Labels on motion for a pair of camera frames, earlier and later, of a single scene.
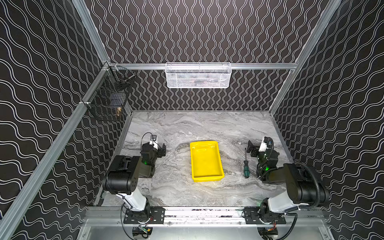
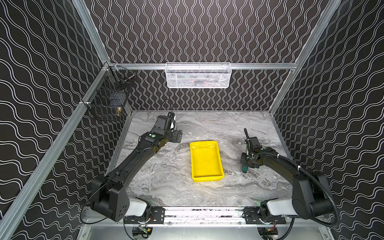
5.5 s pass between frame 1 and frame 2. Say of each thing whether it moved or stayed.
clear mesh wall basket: stayed
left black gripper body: moved
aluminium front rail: stayed
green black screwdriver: moved
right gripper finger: moved
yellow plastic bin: stayed
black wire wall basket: stayed
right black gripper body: moved
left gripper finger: moved
